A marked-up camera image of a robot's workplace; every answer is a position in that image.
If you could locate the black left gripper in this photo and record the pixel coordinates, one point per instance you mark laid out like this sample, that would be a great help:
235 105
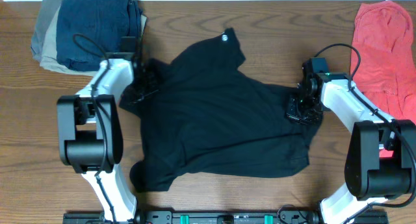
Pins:
147 87

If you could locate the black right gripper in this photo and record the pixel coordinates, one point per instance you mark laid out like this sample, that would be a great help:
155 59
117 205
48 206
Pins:
299 111

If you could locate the black t-shirt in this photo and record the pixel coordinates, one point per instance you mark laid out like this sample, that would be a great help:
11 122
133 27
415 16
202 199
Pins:
207 116

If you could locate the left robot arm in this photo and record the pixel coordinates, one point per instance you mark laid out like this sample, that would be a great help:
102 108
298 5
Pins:
90 138

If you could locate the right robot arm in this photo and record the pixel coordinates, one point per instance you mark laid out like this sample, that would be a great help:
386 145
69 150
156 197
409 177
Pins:
380 164

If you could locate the folded navy blue garment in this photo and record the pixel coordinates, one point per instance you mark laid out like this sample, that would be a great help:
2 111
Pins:
84 24

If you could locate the red t-shirt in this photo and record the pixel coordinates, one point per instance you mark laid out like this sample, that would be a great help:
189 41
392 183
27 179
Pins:
383 35

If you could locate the folded beige garment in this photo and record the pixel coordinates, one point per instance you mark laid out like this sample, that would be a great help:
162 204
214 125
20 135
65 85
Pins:
49 50

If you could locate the folded grey garment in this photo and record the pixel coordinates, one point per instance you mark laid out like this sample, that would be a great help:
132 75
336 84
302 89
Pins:
48 8

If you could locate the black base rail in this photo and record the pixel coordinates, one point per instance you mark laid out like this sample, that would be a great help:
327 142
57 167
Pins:
167 217

